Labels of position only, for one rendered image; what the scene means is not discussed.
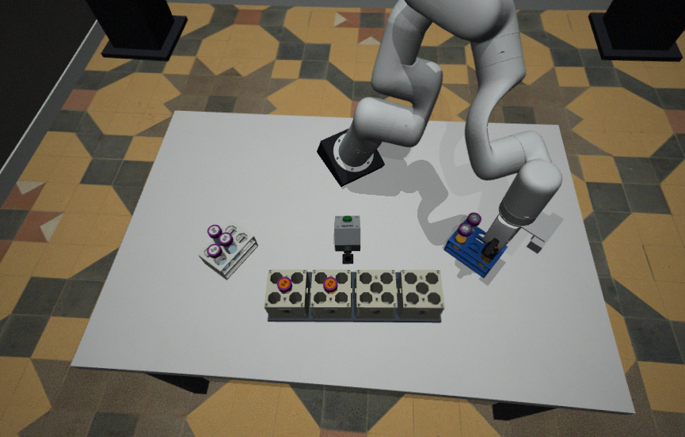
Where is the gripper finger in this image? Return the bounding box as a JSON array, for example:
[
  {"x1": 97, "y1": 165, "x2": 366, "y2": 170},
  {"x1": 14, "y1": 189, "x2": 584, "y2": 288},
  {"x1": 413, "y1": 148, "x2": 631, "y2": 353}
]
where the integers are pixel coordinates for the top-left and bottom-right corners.
[{"x1": 481, "y1": 238, "x2": 499, "y2": 260}]

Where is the beige bucket adapter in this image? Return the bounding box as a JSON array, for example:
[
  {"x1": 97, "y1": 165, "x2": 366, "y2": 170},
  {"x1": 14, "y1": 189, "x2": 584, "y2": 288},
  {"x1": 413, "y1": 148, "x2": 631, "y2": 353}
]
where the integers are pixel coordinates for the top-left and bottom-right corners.
[
  {"x1": 398, "y1": 270, "x2": 445, "y2": 319},
  {"x1": 310, "y1": 270, "x2": 352, "y2": 318},
  {"x1": 355, "y1": 270, "x2": 398, "y2": 319},
  {"x1": 264, "y1": 270, "x2": 310, "y2": 318}
]

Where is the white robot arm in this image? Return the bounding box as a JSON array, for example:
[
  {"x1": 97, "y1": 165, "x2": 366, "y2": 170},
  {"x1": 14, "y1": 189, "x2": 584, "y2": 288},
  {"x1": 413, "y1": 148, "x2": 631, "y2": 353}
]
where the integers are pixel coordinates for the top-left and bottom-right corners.
[{"x1": 333, "y1": 0, "x2": 564, "y2": 254}]

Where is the blue tube rack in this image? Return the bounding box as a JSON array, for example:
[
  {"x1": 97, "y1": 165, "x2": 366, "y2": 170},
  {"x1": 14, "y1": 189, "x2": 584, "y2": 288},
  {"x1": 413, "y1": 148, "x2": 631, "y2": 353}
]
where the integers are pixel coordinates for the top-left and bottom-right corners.
[{"x1": 444, "y1": 227, "x2": 507, "y2": 278}]

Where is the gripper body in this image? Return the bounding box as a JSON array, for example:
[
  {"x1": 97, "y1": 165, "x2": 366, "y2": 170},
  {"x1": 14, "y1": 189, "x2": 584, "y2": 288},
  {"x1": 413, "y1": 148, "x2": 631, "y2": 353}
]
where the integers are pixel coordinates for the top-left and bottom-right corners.
[{"x1": 483, "y1": 205, "x2": 521, "y2": 251}]

